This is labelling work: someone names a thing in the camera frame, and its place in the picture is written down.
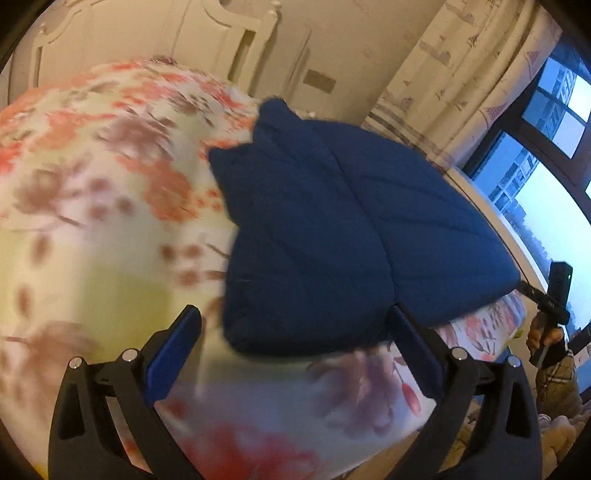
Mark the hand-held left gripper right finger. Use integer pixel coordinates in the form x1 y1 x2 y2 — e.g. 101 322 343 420
388 302 543 480

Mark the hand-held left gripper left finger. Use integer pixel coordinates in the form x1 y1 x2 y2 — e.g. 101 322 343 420
47 305 206 480

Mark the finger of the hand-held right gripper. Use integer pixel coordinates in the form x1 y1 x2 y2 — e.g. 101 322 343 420
517 280 544 304

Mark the navy blue puffer jacket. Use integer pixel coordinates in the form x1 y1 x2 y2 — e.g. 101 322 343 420
209 96 522 357

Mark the person's right forearm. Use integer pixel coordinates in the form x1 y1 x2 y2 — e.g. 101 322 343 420
536 350 585 418

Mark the person's right hand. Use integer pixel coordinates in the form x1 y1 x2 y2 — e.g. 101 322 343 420
527 315 566 361

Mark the dark framed window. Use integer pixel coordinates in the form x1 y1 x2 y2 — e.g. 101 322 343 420
462 28 591 352

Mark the floral patterned blanket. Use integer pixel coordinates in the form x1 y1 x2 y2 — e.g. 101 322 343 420
0 58 529 480

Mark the beige fluffy cloth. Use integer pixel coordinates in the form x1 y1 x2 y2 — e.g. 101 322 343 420
538 413 591 480

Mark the sailboat print curtain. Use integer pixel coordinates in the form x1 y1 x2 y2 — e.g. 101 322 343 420
362 0 561 175

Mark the white wooden bed headboard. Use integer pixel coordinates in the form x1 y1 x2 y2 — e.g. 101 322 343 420
9 0 282 100

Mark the beige wall socket panel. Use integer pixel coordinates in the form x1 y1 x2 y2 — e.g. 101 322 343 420
302 69 337 93

